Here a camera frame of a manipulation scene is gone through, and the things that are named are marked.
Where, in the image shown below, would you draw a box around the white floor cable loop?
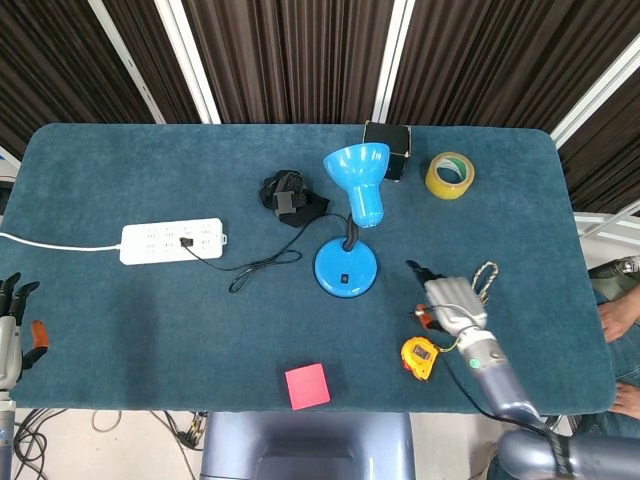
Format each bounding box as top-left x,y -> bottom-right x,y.
91,409 -> 124,434

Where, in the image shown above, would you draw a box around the dark brown pleated curtain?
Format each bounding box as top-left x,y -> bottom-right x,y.
0,0 -> 640,216

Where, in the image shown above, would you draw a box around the chrome metal tube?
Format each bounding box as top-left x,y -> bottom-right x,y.
542,413 -> 572,437

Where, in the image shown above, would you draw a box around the yellow packing tape roll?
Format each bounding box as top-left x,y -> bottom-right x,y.
424,151 -> 477,202

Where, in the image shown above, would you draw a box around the white frame bar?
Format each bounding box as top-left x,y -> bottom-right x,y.
152,0 -> 222,125
548,33 -> 640,150
371,0 -> 420,125
87,0 -> 167,125

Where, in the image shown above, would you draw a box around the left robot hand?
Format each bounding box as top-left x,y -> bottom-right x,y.
0,271 -> 52,392

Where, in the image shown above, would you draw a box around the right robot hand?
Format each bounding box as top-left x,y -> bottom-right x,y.
405,258 -> 490,338

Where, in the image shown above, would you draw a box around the black strap bundle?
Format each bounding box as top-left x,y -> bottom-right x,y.
258,169 -> 332,229

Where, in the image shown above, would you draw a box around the black cardboard box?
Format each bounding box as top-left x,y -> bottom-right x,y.
360,120 -> 413,183

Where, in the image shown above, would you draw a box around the teal table mat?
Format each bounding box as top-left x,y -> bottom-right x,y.
0,122 -> 618,417

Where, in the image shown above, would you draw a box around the black lamp cord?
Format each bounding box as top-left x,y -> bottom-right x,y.
178,212 -> 354,296

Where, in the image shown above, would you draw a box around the blue desk lamp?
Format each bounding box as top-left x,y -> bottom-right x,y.
313,142 -> 392,301

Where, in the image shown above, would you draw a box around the floor cables with plug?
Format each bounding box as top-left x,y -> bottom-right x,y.
148,409 -> 209,480

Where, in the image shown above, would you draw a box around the white power strip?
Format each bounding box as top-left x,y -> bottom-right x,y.
118,216 -> 229,267

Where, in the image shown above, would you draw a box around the pink sticky note pad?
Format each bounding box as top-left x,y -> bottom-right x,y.
284,362 -> 332,412

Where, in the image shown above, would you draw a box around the blue-grey robot torso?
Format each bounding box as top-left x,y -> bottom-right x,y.
199,410 -> 417,480

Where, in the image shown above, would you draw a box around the black floor cable bundle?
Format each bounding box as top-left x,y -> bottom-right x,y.
12,408 -> 69,480

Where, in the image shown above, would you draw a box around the white power strip cable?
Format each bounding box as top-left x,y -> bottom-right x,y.
0,230 -> 124,253

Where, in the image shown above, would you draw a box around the yellow tape measure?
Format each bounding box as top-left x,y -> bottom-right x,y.
400,335 -> 462,383

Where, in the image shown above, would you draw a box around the black right hand cable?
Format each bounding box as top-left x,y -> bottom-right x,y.
437,344 -> 552,437

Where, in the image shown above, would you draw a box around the beige knotted rope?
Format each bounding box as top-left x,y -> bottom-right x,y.
468,260 -> 500,306

